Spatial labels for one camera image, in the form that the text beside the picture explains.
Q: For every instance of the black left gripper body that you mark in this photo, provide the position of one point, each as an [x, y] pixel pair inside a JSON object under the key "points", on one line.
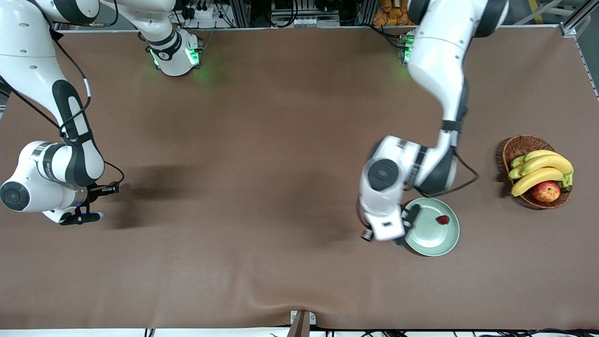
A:
{"points": [[412, 215]]}

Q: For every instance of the brown wicker basket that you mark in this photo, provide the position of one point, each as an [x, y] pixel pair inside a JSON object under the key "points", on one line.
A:
{"points": [[522, 147]]}

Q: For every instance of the pale green round plate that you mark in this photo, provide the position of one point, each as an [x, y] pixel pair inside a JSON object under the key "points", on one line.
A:
{"points": [[435, 238]]}

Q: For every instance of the grey metal table bracket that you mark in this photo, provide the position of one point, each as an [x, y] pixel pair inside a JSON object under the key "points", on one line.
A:
{"points": [[302, 323]]}

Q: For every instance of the brown table mat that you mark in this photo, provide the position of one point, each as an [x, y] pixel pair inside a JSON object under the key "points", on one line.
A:
{"points": [[234, 257]]}

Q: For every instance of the red yellow apple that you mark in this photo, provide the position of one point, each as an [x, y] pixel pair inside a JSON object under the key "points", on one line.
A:
{"points": [[546, 192]]}

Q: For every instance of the aluminium frame rail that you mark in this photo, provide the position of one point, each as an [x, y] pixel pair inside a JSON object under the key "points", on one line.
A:
{"points": [[568, 29]]}

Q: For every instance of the aluminium frame post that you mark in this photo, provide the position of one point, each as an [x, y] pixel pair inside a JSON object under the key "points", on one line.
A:
{"points": [[239, 11]]}

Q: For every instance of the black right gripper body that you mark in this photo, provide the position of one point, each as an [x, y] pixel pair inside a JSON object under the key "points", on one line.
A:
{"points": [[95, 189]]}

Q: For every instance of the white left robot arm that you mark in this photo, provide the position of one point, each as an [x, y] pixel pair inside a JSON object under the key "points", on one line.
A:
{"points": [[440, 61]]}

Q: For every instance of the orange bread roll pile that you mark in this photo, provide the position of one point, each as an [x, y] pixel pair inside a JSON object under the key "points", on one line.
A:
{"points": [[390, 11]]}

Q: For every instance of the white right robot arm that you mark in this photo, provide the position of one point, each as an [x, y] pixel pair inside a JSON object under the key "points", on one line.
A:
{"points": [[28, 61]]}

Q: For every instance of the white power strip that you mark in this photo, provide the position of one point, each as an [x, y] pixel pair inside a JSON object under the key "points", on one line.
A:
{"points": [[206, 13]]}

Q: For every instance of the yellow banana bunch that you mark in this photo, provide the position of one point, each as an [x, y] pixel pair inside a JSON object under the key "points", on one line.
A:
{"points": [[543, 164]]}

